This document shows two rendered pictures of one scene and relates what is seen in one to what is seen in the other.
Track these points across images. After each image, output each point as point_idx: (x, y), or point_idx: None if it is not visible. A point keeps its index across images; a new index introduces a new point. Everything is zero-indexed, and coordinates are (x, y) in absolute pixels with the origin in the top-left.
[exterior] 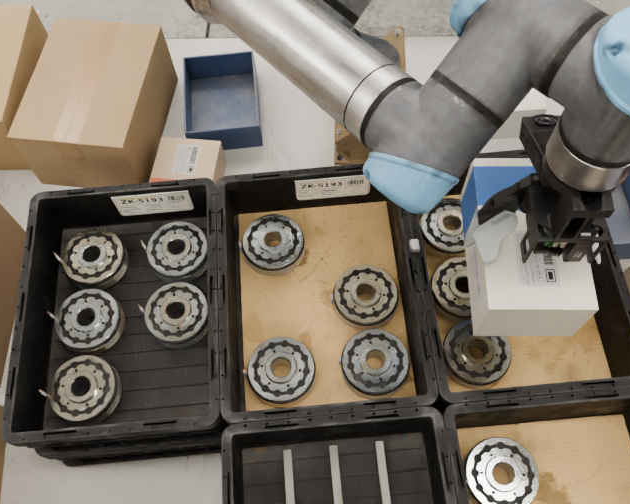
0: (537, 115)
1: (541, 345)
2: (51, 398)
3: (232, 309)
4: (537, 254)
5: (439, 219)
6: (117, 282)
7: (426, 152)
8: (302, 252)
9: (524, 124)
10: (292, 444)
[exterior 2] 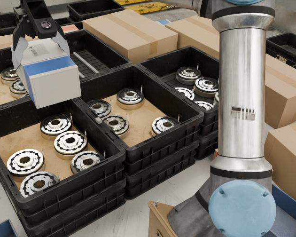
0: (50, 27)
1: (26, 144)
2: (194, 67)
3: (159, 96)
4: (38, 50)
5: (95, 160)
6: (213, 101)
7: None
8: (151, 129)
9: (55, 24)
10: None
